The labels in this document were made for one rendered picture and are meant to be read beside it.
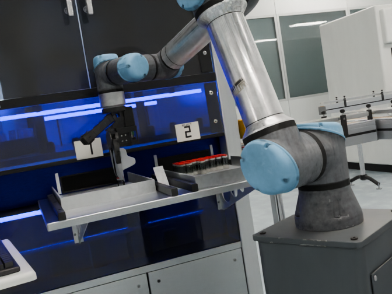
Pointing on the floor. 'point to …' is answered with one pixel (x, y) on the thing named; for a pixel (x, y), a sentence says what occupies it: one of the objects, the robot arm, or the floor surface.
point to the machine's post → (245, 224)
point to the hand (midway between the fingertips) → (118, 175)
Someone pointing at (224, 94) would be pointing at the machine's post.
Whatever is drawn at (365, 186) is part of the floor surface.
